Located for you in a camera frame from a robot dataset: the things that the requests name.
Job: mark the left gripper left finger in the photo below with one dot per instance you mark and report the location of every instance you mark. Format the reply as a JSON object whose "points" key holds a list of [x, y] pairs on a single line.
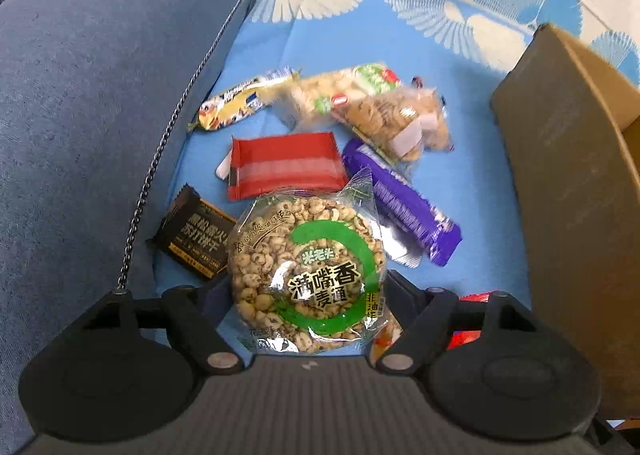
{"points": [[193, 315]]}

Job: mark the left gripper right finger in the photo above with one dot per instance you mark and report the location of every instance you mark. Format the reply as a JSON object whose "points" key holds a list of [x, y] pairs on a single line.
{"points": [[424, 316]]}

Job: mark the red chips snack bag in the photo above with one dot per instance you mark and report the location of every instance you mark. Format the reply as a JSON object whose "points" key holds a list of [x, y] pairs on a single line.
{"points": [[473, 315]]}

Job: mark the black cracker snack pack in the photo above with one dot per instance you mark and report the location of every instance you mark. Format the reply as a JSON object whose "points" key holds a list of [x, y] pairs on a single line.
{"points": [[195, 234]]}

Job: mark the purple wafer snack pack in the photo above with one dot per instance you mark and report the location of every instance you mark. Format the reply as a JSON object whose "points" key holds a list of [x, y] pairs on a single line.
{"points": [[434, 232]]}

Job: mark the round puffed grain cake pack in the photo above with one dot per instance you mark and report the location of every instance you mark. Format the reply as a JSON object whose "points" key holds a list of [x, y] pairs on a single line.
{"points": [[307, 270]]}

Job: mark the red white striped snack pack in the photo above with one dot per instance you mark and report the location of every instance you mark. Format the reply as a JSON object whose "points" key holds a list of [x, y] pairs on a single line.
{"points": [[259, 166]]}

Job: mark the yellow blue snack bar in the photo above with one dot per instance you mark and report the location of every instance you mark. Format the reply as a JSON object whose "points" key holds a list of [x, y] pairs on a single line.
{"points": [[225, 108]]}

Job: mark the green label white puffs pack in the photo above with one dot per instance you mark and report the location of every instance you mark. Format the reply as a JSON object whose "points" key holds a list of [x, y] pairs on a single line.
{"points": [[312, 100]]}

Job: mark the clear bag brown biscuits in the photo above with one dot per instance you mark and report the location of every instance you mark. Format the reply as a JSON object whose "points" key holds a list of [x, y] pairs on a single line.
{"points": [[399, 124]]}

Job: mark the brown cardboard box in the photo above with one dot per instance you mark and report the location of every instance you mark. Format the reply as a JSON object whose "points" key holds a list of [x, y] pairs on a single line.
{"points": [[570, 122]]}

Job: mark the blue white fan pattern cloth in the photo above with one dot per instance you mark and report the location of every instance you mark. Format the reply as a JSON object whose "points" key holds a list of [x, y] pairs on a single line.
{"points": [[463, 48]]}

